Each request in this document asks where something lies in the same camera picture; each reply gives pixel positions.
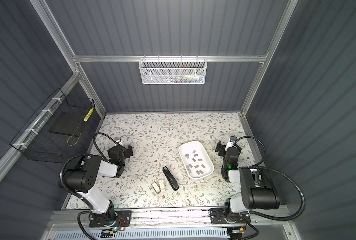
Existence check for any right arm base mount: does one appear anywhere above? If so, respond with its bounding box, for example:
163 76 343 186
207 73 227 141
208 208 251 225

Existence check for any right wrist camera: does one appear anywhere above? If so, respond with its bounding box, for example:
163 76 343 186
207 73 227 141
225 136 237 151

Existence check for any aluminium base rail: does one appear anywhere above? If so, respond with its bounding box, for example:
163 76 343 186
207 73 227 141
45 205 295 231

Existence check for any black wire side basket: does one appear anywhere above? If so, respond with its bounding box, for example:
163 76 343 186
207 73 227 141
10 92 95 163

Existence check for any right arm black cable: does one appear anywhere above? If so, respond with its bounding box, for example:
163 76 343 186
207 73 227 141
234 135 306 222

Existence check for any yellow marker pen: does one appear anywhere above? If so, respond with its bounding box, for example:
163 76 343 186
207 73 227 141
83 107 94 122

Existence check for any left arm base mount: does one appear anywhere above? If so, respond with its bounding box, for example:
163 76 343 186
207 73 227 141
89 211 132 228

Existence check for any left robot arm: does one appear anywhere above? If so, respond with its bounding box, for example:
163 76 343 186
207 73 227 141
60 145 133 225

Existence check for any black foam pad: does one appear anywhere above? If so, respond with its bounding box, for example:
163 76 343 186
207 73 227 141
49 113 87 137

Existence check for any white vent strip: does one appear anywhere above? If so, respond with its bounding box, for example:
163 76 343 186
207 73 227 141
53 228 230 240

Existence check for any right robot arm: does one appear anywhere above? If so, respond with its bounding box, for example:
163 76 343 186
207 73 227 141
209 137 280 224

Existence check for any white plastic tray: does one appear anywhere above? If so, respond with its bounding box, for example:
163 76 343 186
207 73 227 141
178 141 215 181

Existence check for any white wire wall basket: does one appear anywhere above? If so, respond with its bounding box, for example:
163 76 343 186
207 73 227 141
139 59 208 85

